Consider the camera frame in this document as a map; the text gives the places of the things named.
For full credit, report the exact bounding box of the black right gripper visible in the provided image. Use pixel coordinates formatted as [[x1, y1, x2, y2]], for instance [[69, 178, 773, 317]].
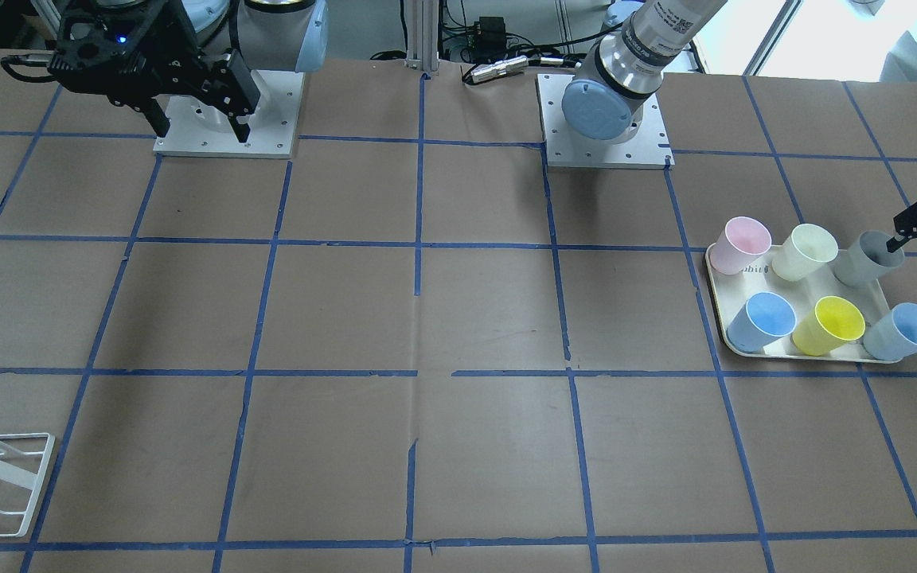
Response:
[[48, 1, 261, 144]]

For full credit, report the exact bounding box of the grey white plastic cup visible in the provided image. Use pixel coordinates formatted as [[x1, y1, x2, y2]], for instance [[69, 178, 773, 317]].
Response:
[[831, 231, 906, 287]]

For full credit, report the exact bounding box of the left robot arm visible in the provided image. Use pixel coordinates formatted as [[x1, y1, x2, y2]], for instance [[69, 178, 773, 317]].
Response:
[[560, 1, 917, 251]]

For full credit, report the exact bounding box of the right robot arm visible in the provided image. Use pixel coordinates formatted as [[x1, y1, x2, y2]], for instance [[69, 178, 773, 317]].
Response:
[[46, 1, 328, 144]]

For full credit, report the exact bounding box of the light blue plastic cup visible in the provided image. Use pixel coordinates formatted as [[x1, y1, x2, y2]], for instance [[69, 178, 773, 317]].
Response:
[[863, 303, 917, 361]]

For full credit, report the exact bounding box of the pale green plastic cup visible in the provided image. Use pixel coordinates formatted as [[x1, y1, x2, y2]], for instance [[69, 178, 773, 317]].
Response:
[[771, 224, 838, 282]]

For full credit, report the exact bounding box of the yellow plastic cup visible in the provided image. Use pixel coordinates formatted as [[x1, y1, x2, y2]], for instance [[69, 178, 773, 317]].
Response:
[[792, 296, 866, 357]]

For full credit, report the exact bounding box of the pink plastic cup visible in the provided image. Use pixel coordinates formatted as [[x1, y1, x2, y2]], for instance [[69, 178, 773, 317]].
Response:
[[708, 216, 772, 275]]

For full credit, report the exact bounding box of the cream plastic tray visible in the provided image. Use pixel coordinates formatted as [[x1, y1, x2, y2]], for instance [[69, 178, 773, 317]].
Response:
[[704, 244, 892, 364]]

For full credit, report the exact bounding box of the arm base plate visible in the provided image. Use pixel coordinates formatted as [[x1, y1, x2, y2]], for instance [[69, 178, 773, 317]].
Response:
[[153, 70, 308, 159], [537, 75, 674, 170]]

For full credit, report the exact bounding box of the aluminium frame post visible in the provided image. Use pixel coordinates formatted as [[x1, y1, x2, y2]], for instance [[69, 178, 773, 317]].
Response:
[[403, 0, 441, 77]]

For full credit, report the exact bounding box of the silver cable connector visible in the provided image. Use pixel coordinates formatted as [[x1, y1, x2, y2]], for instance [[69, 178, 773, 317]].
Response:
[[462, 55, 530, 86]]

